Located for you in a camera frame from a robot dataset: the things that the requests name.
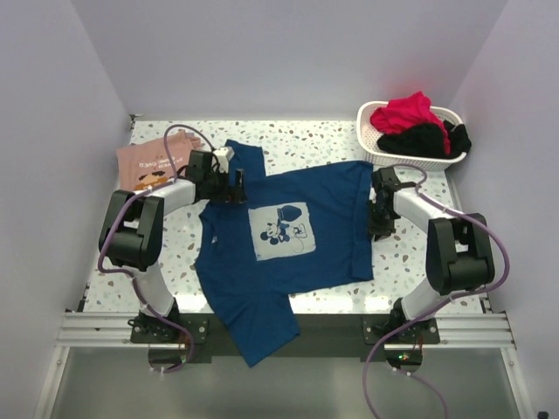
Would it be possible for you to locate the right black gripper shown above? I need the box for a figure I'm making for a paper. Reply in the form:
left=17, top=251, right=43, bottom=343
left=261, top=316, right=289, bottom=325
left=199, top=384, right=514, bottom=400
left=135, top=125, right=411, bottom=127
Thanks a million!
left=365, top=199, right=396, bottom=242

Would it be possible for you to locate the blue t shirt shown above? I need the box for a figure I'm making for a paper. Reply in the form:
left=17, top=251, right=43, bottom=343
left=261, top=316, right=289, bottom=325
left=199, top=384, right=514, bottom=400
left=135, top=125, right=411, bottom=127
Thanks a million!
left=193, top=139, right=376, bottom=370

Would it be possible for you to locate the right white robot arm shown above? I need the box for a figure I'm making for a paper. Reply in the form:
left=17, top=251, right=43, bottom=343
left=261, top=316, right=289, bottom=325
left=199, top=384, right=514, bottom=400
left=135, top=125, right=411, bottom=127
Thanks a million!
left=368, top=167, right=495, bottom=343

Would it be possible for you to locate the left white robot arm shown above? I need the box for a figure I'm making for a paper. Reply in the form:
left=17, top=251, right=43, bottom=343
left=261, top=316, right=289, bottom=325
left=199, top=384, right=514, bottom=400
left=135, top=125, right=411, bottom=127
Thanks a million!
left=98, top=147, right=246, bottom=342

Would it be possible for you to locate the white plastic basket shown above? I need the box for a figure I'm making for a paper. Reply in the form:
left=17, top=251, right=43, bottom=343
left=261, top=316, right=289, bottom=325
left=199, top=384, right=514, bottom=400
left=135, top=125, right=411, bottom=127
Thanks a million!
left=355, top=100, right=472, bottom=171

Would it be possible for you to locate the black t shirt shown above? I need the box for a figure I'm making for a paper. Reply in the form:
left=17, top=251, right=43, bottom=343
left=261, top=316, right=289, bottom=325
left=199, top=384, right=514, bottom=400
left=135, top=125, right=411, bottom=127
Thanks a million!
left=377, top=120, right=472, bottom=160

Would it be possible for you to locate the folded pink t shirt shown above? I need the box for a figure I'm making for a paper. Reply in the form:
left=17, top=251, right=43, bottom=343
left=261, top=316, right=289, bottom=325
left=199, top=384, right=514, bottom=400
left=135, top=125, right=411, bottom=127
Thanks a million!
left=117, top=129, right=202, bottom=191

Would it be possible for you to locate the red t shirt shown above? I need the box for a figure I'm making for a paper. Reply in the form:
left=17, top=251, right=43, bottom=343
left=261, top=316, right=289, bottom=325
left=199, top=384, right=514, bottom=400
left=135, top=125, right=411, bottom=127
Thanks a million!
left=369, top=92, right=449, bottom=142

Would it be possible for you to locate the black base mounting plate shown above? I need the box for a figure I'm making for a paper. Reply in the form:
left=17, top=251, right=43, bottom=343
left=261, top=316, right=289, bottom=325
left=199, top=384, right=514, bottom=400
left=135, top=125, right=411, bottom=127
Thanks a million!
left=130, top=313, right=440, bottom=364

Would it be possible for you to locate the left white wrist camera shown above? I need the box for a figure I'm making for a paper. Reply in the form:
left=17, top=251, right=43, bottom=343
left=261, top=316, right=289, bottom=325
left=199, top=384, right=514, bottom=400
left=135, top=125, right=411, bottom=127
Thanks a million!
left=213, top=147, right=235, bottom=173

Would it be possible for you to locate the aluminium frame rail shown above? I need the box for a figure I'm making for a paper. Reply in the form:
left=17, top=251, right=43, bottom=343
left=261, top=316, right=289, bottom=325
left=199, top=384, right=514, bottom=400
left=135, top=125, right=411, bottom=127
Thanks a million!
left=56, top=309, right=145, bottom=348

